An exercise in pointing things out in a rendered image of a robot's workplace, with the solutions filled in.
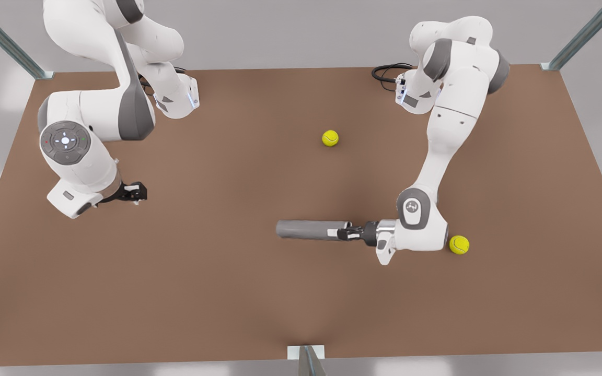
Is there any grey tennis ball tube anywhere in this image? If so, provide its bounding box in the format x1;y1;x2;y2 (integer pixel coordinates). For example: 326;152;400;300
275;219;352;241

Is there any silver frame post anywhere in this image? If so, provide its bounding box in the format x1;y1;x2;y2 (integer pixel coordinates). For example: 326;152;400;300
540;0;602;72
0;0;54;80
287;345;327;376

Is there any black cable loop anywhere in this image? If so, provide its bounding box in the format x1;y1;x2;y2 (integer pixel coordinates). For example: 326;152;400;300
371;63;415;92
138;66;188;97

